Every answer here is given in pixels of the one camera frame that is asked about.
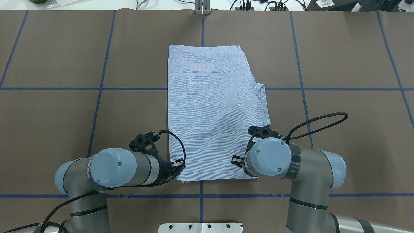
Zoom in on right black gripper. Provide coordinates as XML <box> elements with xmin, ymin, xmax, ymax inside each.
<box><xmin>231</xmin><ymin>155</ymin><xmax>245</xmax><ymax>168</ymax></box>

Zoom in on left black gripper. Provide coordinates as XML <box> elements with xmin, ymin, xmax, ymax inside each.
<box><xmin>160</xmin><ymin>158</ymin><xmax>185</xmax><ymax>183</ymax></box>

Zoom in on light blue striped shirt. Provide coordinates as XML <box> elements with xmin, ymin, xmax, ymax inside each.
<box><xmin>167</xmin><ymin>45</ymin><xmax>271</xmax><ymax>183</ymax></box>

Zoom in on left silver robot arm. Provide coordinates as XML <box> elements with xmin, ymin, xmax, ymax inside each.
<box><xmin>54</xmin><ymin>148</ymin><xmax>185</xmax><ymax>233</ymax></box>

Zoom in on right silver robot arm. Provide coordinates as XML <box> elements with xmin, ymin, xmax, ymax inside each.
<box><xmin>232</xmin><ymin>138</ymin><xmax>410</xmax><ymax>233</ymax></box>

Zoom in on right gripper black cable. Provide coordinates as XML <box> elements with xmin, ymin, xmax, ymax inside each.
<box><xmin>286</xmin><ymin>112</ymin><xmax>349</xmax><ymax>141</ymax></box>

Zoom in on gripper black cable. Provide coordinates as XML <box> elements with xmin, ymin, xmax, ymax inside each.
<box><xmin>0</xmin><ymin>129</ymin><xmax>187</xmax><ymax>233</ymax></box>
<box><xmin>286</xmin><ymin>112</ymin><xmax>349</xmax><ymax>141</ymax></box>

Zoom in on white camera mast pedestal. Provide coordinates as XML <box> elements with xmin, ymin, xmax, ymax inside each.
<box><xmin>158</xmin><ymin>222</ymin><xmax>244</xmax><ymax>233</ymax></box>

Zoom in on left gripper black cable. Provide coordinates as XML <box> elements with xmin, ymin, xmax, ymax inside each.
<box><xmin>0</xmin><ymin>129</ymin><xmax>187</xmax><ymax>233</ymax></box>

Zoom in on aluminium frame post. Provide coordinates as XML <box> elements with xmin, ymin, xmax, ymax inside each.
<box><xmin>195</xmin><ymin>0</ymin><xmax>211</xmax><ymax>15</ymax></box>

